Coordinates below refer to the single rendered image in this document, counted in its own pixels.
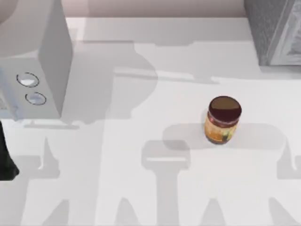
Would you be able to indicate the brown-lidded yellow jar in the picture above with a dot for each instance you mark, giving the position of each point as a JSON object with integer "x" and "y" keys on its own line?
{"x": 222, "y": 122}

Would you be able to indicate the pale microwave oven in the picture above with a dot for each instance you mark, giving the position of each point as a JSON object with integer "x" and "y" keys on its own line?
{"x": 54, "y": 58}

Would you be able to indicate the small microwave knob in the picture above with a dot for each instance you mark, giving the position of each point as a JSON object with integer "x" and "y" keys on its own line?
{"x": 35, "y": 98}

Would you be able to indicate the large microwave knob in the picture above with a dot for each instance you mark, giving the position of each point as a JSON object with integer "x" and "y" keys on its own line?
{"x": 27, "y": 79}

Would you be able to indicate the grey cabinet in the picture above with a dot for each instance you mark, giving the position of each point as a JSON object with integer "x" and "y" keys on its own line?
{"x": 270, "y": 30}

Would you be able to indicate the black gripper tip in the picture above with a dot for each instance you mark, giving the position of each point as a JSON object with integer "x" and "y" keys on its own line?
{"x": 5, "y": 162}

